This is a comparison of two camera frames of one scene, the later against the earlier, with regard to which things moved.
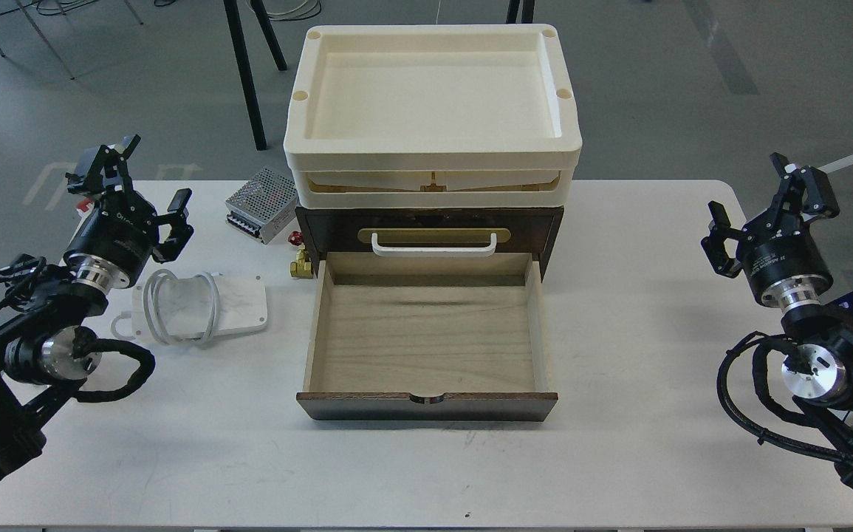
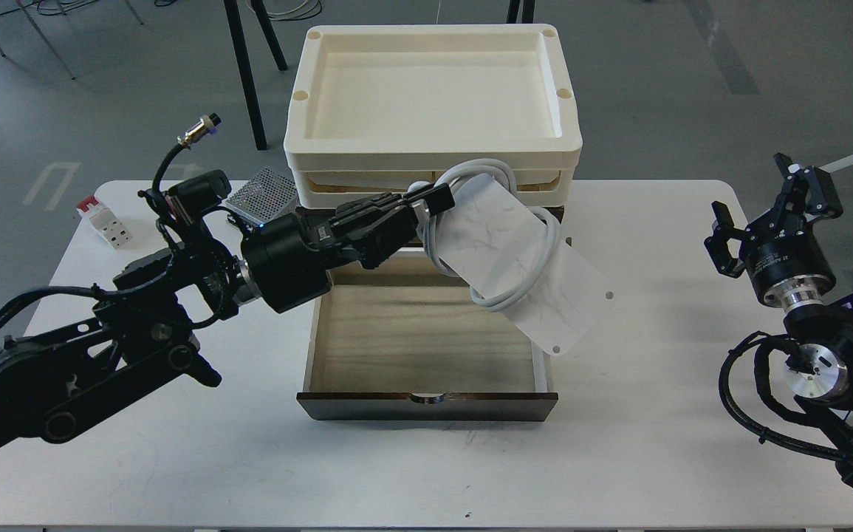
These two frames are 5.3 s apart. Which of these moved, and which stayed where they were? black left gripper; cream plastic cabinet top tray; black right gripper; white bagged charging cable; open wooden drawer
Moved: white bagged charging cable; black left gripper
Stayed: black right gripper; cream plastic cabinet top tray; open wooden drawer
